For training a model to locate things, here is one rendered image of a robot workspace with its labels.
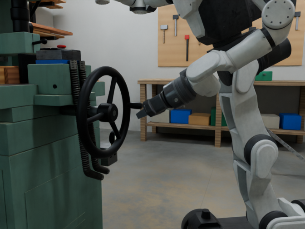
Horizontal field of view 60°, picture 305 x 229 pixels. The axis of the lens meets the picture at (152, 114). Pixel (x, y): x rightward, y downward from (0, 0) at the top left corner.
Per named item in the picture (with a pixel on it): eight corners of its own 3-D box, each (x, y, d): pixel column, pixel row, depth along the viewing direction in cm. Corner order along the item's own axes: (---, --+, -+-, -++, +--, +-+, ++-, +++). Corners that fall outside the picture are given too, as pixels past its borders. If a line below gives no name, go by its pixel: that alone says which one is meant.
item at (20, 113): (12, 122, 72) (11, 107, 71) (-38, 117, 80) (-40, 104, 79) (96, 106, 108) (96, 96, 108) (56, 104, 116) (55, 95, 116)
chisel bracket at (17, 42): (26, 57, 88) (24, 31, 87) (-4, 58, 94) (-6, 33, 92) (42, 58, 95) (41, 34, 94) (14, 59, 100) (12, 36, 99)
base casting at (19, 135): (7, 156, 71) (4, 123, 70) (-111, 137, 92) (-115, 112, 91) (100, 126, 112) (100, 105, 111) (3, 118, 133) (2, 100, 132)
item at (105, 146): (108, 166, 113) (108, 148, 112) (85, 163, 117) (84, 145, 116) (118, 161, 120) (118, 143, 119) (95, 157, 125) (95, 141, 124)
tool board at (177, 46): (302, 65, 349) (308, -8, 336) (157, 66, 409) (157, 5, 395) (301, 65, 353) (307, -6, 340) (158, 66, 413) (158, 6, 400)
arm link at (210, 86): (193, 110, 87) (224, 93, 83) (176, 95, 79) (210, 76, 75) (185, 84, 94) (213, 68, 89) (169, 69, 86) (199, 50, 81)
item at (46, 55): (61, 63, 76) (61, 43, 75) (32, 64, 80) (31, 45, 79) (89, 65, 88) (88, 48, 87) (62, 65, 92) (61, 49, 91)
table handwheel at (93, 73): (91, 176, 73) (81, 70, 66) (36, 166, 81) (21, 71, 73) (136, 141, 99) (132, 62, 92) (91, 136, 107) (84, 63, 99)
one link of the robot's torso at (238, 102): (261, 152, 124) (242, 53, 115) (284, 165, 106) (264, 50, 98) (230, 161, 122) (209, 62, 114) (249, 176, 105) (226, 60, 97)
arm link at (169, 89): (151, 124, 84) (183, 107, 79) (137, 97, 84) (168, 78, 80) (164, 118, 95) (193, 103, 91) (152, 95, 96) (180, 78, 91)
